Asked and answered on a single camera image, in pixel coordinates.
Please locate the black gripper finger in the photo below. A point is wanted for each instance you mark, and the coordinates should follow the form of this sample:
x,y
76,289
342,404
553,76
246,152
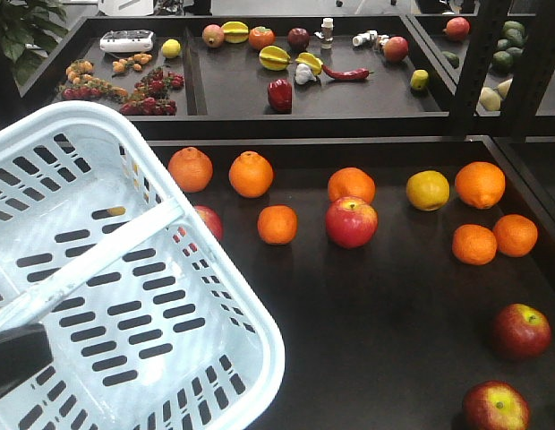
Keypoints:
x,y
24,351

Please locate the light blue plastic basket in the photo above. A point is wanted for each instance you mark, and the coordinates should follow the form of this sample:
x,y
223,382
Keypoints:
x,y
150,324

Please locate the green potted plant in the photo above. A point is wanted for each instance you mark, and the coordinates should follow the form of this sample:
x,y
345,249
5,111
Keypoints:
x,y
29,32

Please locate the red apple left tray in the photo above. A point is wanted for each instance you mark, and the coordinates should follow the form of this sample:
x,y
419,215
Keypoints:
x,y
351,222

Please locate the red bell pepper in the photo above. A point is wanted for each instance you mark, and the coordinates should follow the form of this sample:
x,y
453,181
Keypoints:
x,y
280,95

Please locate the large orange grapefruit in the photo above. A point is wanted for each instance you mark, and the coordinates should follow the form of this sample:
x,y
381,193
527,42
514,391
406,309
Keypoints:
x,y
351,182

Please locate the black wooden produce stand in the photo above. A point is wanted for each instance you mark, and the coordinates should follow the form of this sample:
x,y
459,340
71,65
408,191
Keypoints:
x,y
389,335

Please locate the yellow round citrus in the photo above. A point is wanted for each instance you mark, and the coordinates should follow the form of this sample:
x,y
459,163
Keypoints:
x,y
427,190

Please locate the red chili pepper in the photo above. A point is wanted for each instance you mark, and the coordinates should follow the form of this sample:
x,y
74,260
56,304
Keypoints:
x,y
356,75

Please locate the small orange left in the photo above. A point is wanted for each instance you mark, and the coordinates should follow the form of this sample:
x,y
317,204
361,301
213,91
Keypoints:
x,y
474,244

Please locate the small orange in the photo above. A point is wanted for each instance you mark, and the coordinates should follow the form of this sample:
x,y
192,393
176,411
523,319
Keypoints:
x,y
474,244
515,234

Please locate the dark red apple front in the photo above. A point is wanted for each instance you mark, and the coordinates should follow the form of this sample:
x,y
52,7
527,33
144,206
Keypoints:
x,y
495,405

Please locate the dark red apple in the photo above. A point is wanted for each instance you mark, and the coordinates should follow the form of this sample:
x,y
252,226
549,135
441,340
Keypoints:
x,y
520,332
495,405

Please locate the large orange with knob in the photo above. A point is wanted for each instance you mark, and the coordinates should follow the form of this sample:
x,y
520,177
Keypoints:
x,y
480,184

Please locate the dark red apple middle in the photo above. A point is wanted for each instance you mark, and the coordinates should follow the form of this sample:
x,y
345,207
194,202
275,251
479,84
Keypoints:
x,y
520,332

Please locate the small orange right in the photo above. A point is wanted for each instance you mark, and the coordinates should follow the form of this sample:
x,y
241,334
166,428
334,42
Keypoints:
x,y
515,234

